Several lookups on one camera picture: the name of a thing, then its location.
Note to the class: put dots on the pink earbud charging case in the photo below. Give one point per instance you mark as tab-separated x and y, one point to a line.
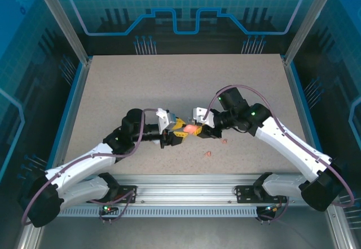
189	129

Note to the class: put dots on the pink earbud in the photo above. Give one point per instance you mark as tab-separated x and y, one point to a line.
224	141
207	154

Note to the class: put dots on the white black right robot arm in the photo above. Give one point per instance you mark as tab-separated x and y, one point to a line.
287	144

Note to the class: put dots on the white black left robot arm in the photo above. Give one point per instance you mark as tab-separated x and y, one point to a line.
79	161

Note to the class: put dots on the small LED circuit board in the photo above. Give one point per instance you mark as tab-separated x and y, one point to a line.
268	209
107	209

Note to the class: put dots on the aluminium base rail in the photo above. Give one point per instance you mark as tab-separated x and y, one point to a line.
183	187

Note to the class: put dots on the aluminium side rail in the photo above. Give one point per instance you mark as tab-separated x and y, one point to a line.
305	119
70	119

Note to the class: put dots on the aluminium frame post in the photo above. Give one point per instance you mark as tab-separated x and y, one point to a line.
66	26
310	21

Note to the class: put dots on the aluminium corner frame rail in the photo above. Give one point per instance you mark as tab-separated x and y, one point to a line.
339	232

